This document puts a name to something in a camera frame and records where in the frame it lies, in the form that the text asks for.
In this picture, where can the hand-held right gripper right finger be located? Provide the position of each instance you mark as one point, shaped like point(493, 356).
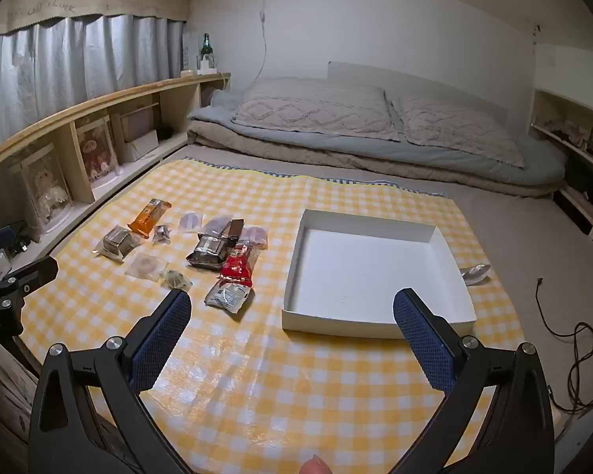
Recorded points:
point(425, 340)

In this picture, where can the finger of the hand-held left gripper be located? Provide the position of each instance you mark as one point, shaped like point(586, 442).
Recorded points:
point(29, 276)

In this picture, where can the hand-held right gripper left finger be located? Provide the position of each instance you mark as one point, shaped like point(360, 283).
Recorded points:
point(163, 340)

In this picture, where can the clear jelly cup green print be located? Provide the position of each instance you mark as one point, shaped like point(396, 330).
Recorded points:
point(175, 279)

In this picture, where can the clear packet dark round cookie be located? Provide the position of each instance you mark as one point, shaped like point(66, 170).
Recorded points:
point(146, 265)

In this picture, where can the silver snack packet white label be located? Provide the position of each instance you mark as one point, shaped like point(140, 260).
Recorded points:
point(227, 296)

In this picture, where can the white cardboard box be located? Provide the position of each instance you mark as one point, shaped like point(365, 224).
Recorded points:
point(370, 266)

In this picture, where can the dark silver snack packet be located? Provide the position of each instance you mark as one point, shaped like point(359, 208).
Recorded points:
point(207, 252)

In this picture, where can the red snack packet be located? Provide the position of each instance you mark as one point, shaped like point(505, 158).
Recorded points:
point(237, 266)

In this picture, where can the orange snack packet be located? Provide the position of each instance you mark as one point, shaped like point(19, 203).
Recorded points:
point(148, 217)

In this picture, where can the brown snack packet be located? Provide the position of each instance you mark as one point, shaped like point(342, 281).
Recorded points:
point(236, 229)

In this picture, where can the clear packet pink round snack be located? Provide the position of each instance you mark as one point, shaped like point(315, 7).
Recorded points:
point(256, 235)

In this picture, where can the person's right hand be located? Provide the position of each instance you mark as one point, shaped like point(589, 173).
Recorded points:
point(316, 465)

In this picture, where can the black device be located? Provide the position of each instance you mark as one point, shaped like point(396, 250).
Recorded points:
point(0, 242)

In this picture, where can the crumpled silver wrapper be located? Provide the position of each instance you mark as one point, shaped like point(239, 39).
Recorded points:
point(474, 274)

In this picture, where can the bagged teddy bear white dress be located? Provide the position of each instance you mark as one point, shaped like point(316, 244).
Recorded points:
point(44, 187)

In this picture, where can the square silver snack packet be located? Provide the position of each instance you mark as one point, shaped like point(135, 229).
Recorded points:
point(114, 244)

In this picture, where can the yellow checkered mat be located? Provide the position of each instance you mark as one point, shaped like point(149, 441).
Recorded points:
point(257, 380)

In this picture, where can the small silver wrapped candy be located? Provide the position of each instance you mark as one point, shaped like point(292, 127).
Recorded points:
point(162, 233)

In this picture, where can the clear packet purple round snack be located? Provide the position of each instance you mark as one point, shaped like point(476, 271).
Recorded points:
point(192, 222)
point(216, 223)

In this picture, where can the bagged teddy bear red dress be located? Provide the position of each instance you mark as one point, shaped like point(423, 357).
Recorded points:
point(96, 150)

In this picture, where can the white storage box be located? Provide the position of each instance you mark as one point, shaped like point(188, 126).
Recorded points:
point(141, 147)

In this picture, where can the brown storage box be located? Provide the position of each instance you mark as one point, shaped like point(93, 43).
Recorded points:
point(141, 121)

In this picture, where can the small black object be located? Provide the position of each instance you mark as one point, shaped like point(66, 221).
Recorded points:
point(165, 132)

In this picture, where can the grey curtain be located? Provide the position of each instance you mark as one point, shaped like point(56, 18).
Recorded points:
point(54, 69)

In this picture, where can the beige folded duvet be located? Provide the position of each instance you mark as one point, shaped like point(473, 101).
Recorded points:
point(326, 155)

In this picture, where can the beige quilted pillow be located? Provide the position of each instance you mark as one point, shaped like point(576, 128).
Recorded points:
point(316, 108)
point(454, 128)

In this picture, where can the grey blue blanket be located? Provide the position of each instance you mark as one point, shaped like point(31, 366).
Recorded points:
point(212, 118)

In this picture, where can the white upright card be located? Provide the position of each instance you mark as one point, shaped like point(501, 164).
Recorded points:
point(189, 52)

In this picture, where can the white bottle stand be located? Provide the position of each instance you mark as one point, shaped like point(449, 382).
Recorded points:
point(207, 65)

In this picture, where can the green glass bottle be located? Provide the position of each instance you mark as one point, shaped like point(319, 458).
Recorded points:
point(206, 49)

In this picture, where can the white side shelf unit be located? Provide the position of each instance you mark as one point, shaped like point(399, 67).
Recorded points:
point(548, 69)

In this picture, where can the wooden wall shelf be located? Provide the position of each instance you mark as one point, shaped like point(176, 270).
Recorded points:
point(104, 103)

